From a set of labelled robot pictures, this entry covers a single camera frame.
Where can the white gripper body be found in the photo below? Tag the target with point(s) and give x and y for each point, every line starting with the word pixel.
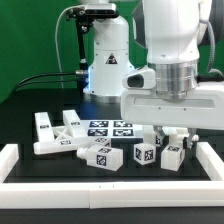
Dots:
pixel 202 108

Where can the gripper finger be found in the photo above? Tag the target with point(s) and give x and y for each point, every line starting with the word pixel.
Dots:
pixel 192 137
pixel 159 131

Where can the white seat block with pegs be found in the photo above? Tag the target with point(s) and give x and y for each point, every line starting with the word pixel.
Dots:
pixel 173 136

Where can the white tagged cube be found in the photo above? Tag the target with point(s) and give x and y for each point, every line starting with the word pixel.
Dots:
pixel 102 141
pixel 144 153

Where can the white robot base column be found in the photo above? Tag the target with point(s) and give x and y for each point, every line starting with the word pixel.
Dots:
pixel 111 60

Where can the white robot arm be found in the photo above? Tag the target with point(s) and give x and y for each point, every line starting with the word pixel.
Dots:
pixel 168 91

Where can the white chair seat plate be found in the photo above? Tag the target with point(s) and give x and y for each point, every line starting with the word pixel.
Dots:
pixel 117 130

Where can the white right barrier rail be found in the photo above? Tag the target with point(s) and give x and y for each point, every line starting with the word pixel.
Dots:
pixel 210 161

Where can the white barrier rail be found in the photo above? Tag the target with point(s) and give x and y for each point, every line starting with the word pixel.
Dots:
pixel 210 161
pixel 9 156
pixel 111 195

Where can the white front barrier rail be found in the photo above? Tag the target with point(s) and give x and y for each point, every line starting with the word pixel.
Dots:
pixel 111 195

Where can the white chair back frame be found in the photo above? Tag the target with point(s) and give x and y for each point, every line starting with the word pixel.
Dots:
pixel 72 135

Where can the black camera on stand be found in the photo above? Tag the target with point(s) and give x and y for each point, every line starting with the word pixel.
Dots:
pixel 95 11

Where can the white left barrier rail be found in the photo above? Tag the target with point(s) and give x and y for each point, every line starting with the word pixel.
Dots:
pixel 9 156

